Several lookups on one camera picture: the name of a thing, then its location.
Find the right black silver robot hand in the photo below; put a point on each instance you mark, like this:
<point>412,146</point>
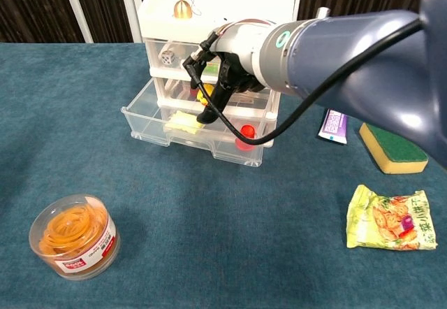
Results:
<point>237,36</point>

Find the small yellow packet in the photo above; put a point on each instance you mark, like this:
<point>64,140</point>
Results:
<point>181,122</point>

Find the clear plastic drawer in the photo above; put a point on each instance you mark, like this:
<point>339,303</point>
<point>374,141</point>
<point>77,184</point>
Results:
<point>153,52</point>
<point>150,123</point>

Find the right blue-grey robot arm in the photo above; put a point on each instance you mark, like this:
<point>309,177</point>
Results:
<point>366,61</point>

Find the small gold bell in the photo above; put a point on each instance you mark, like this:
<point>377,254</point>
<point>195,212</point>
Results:
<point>182,10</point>

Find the yellow chick toy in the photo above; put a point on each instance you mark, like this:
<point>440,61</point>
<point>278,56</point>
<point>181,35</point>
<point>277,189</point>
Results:
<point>202,96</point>

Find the small red lid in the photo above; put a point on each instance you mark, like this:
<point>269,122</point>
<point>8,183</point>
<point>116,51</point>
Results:
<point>193,92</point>

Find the white dice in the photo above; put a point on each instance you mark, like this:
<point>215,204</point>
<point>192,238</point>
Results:
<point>167,58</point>

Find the small red capped bottle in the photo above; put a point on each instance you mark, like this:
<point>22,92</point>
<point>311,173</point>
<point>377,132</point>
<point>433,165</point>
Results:
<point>246,130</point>

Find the purple white toothpaste tube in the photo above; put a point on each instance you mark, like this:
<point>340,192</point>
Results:
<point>333,127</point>

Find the green yellow sponge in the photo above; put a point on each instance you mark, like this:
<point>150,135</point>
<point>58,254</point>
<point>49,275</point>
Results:
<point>394,144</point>

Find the teal table cloth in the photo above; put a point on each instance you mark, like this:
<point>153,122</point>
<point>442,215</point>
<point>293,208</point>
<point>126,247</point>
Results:
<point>174,218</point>

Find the yellow-green snack packet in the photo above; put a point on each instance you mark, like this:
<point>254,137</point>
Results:
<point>387,221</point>

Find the clear jar of rubber bands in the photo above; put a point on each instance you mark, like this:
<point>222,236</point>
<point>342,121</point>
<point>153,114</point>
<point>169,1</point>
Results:
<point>75,235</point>

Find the white partition post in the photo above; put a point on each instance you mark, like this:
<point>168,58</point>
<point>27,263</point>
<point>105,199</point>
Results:
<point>134,8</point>
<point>75,8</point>

